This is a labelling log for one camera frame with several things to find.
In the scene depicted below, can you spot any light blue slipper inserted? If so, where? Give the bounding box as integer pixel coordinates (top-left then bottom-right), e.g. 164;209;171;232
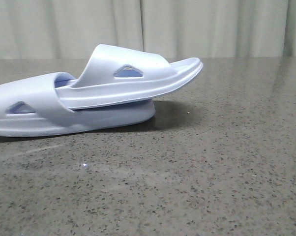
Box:
56;44;203;110

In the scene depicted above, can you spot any light blue slipper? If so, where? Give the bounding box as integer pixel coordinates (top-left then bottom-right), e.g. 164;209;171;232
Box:
0;72;155;137

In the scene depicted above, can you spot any pale green curtain backdrop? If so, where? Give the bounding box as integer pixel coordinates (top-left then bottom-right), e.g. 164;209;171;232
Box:
0;0;296;59

